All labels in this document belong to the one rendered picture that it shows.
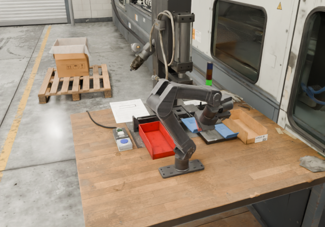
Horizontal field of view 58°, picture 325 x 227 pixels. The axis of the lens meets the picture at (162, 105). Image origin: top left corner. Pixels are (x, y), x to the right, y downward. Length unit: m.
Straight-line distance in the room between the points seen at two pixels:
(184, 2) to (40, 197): 1.95
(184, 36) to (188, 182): 0.70
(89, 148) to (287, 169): 0.94
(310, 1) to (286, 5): 0.24
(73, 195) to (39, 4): 8.60
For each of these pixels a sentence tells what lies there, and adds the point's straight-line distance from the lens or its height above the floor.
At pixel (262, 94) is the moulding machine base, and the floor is 0.97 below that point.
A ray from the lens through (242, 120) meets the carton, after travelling 1.75.
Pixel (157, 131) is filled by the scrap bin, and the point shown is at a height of 0.91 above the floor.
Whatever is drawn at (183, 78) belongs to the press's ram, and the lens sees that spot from 1.57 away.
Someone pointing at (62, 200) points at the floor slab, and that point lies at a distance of 2.64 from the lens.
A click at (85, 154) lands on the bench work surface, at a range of 1.48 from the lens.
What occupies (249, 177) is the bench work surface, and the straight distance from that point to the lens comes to 1.34.
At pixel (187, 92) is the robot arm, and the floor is 1.28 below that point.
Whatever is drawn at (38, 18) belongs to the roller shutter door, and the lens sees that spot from 10.71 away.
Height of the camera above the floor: 1.72
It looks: 25 degrees down
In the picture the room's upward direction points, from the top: straight up
